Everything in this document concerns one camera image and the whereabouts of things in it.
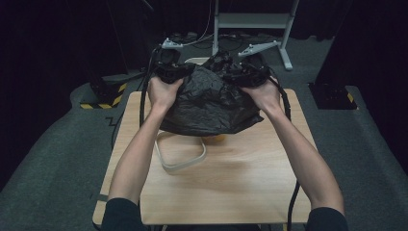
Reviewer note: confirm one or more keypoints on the person's right hand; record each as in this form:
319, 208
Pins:
266, 96

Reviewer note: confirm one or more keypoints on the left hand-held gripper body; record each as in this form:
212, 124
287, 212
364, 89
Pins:
168, 69

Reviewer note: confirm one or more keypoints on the person's black sleeve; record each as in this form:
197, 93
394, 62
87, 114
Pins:
327, 221
123, 216

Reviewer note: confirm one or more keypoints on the white metal stand frame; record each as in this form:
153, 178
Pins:
253, 20

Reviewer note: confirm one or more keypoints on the person's left hand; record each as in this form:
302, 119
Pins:
163, 93

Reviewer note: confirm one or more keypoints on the cream trash can with face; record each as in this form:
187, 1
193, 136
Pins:
215, 139

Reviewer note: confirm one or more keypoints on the black plastic trash bag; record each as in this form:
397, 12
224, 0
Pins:
208, 106

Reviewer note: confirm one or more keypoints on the grey tape piece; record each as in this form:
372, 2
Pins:
102, 197

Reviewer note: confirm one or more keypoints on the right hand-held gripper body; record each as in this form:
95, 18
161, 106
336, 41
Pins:
255, 73

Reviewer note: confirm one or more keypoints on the person's black right sleeve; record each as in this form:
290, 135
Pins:
327, 221

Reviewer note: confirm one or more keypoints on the black base with yellow mark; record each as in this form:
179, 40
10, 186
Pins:
330, 96

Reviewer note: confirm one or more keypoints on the person's black left sleeve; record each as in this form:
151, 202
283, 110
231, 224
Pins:
123, 216

